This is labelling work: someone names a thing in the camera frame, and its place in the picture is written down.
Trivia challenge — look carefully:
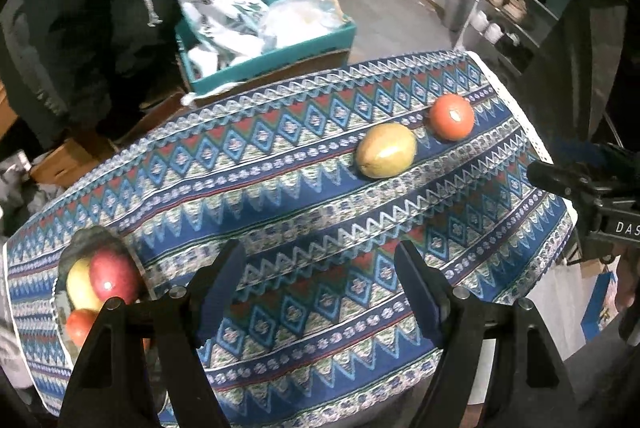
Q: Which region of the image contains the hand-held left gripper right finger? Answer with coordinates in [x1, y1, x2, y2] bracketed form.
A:
[394, 239, 581, 428]

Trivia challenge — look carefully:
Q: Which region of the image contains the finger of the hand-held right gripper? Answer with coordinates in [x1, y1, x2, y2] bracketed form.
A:
[527, 159, 601, 201]
[552, 137, 623, 169]

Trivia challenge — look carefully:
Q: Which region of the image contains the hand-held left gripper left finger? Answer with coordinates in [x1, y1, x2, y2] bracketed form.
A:
[57, 238, 247, 428]

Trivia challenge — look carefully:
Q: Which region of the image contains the red apple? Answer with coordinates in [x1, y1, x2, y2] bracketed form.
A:
[89, 248, 141, 305]

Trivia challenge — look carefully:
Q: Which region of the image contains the red tomato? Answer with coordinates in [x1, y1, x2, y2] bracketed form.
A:
[429, 94, 476, 141]

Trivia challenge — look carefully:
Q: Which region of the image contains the scalloped glass plate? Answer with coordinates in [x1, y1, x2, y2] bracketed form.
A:
[52, 227, 153, 361]

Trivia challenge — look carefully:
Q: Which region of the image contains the yellow-green mango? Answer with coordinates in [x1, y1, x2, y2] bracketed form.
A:
[355, 123, 418, 179]

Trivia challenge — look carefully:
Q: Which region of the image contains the yellow apple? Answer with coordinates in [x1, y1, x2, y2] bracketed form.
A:
[66, 258, 103, 311]

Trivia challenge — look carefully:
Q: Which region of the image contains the small red fruit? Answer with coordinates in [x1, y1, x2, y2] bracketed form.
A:
[66, 308, 101, 348]

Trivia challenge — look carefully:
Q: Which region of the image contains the person's right hand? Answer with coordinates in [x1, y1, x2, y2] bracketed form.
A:
[615, 252, 640, 311]

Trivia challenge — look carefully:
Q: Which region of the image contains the blue paper bag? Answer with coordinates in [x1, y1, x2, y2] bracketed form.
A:
[581, 272, 619, 345]

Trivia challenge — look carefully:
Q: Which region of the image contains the blue patterned tablecloth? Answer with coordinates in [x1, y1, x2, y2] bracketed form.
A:
[2, 50, 577, 428]

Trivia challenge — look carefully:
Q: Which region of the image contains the dark cloth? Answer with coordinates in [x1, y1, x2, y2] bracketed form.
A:
[540, 0, 640, 149]

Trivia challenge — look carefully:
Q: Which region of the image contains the grey cloth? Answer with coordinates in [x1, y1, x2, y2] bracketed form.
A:
[0, 153, 66, 229]

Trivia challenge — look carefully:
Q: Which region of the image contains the teal box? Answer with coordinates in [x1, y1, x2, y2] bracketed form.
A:
[175, 0, 358, 96]

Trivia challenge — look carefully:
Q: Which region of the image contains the clear plastic bag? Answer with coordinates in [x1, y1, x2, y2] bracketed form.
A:
[260, 0, 347, 53]

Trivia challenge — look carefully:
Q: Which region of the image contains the dark clothing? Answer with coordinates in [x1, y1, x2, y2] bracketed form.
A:
[0, 0, 193, 149]

